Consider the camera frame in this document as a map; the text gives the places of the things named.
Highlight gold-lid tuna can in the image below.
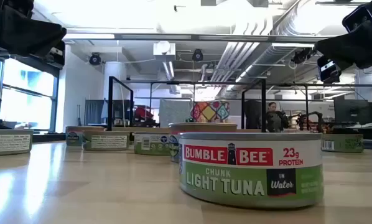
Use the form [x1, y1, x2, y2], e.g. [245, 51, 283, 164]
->
[320, 133, 365, 153]

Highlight silver-lid tuna can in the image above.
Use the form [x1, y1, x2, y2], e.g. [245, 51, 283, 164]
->
[133, 131, 172, 156]
[0, 128, 34, 157]
[82, 130, 131, 152]

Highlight Bumble Bee light tuna can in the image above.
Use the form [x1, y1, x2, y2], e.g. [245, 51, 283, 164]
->
[178, 132, 324, 209]

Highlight pull-tab tuna can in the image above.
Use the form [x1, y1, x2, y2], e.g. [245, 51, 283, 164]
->
[169, 122, 238, 163]
[65, 125, 106, 147]

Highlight black box with white label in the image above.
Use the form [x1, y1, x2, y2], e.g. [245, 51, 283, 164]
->
[45, 41, 66, 68]

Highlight black computer monitor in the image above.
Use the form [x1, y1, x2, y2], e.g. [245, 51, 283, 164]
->
[333, 98, 372, 126]

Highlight dark cluttered desk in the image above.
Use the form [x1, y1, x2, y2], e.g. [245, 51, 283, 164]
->
[325, 123, 372, 140]

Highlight white round column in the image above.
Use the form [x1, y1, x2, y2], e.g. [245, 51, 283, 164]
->
[103, 61, 128, 101]

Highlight grey curtain panel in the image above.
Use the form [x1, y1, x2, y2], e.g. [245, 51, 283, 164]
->
[84, 99, 105, 126]

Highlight person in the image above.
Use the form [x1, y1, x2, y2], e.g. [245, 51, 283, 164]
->
[264, 101, 290, 133]

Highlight white square light box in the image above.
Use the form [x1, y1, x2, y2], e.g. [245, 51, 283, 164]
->
[152, 40, 177, 57]

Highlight red chair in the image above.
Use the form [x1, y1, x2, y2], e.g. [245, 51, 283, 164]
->
[133, 105, 156, 124]

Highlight colourful patterned quilt panel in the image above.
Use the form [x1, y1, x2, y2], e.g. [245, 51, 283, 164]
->
[190, 101, 231, 123]

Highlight grey partition panel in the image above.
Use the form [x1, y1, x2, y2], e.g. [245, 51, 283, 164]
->
[158, 99, 193, 128]

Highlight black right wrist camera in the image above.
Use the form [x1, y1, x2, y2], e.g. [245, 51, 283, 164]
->
[342, 4, 372, 34]

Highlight black camera box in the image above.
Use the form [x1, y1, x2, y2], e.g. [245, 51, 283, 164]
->
[317, 55, 343, 84]

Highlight large window with frame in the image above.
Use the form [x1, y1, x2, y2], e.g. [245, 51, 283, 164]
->
[0, 57, 60, 133]

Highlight wooden shelf with black frame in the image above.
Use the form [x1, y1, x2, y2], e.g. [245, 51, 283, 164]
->
[107, 75, 267, 135]

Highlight silver duct pipes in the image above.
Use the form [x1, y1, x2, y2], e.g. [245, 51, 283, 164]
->
[209, 12, 330, 99]

